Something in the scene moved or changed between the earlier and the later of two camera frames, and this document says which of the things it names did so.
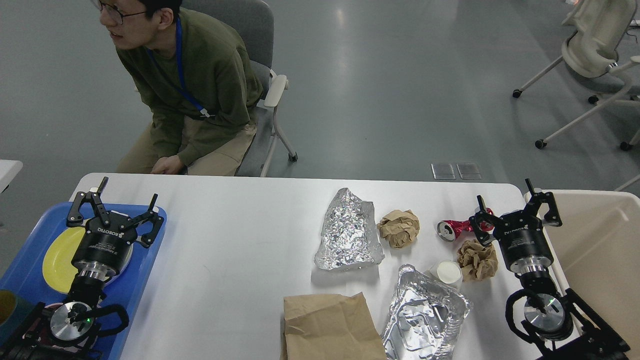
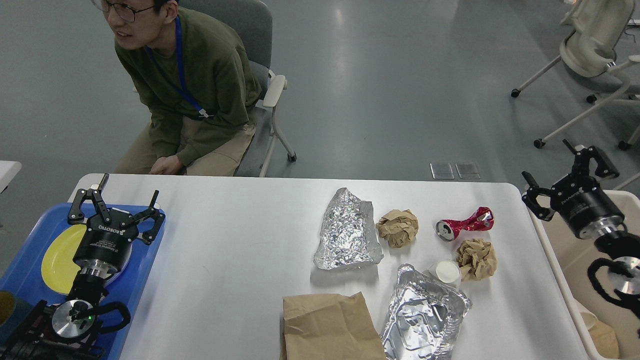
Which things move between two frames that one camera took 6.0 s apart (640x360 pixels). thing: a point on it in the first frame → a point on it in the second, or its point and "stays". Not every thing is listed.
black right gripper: (523, 242) → (578, 198)
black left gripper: (106, 246) stays
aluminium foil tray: (425, 318) stays
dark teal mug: (14, 308) stays
